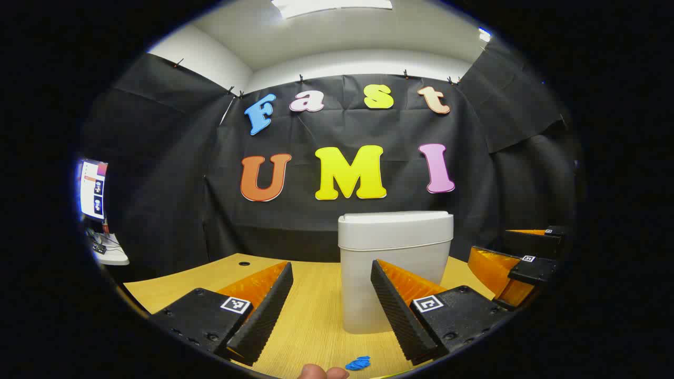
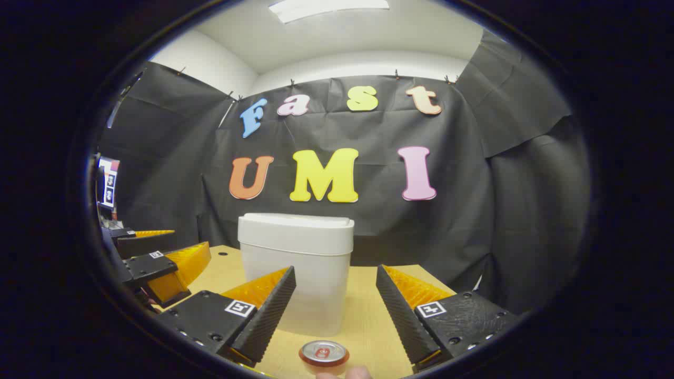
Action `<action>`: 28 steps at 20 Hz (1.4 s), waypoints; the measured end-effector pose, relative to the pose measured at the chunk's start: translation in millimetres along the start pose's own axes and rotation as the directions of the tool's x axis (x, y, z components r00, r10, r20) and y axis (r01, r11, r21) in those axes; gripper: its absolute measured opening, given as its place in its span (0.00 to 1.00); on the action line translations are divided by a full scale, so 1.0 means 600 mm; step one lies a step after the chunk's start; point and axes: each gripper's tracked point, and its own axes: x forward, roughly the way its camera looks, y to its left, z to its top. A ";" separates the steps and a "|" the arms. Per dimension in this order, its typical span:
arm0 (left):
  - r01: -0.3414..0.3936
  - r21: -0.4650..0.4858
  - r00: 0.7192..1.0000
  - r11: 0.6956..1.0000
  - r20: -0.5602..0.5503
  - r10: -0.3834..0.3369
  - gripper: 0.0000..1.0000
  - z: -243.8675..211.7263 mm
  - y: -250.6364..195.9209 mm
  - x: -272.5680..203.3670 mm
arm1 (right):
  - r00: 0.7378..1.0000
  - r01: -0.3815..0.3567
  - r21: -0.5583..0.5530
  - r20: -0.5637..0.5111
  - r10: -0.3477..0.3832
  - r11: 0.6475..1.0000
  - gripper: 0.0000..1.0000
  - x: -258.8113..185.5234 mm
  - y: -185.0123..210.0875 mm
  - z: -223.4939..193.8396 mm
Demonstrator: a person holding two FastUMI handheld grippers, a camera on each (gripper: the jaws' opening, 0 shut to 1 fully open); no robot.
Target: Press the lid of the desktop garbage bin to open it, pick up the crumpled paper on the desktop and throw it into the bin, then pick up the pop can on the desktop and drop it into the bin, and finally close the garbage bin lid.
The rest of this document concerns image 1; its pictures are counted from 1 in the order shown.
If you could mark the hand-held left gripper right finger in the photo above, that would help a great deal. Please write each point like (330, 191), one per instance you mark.
(395, 310)

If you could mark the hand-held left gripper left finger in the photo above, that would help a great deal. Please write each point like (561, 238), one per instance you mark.
(268, 310)

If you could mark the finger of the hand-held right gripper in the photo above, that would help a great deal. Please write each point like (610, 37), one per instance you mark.
(532, 242)
(534, 271)

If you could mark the white desktop garbage bin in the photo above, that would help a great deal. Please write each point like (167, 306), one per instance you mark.
(358, 295)

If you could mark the blue paper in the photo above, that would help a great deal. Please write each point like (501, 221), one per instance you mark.
(359, 363)

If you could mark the wooden desktop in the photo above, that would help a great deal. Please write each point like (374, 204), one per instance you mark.
(316, 316)

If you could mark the white side table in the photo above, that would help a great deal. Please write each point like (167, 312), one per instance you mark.
(113, 258)

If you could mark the black backdrop cloth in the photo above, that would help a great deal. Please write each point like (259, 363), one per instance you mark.
(337, 131)

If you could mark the small ceiling light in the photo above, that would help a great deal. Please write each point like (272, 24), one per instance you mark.
(484, 35)

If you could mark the computer monitor screen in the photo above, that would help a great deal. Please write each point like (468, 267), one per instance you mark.
(93, 189)

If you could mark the row of black cloth clips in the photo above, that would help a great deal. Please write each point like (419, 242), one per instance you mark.
(301, 78)

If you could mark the long ceiling light panel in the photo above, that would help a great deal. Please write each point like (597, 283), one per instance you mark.
(331, 6)

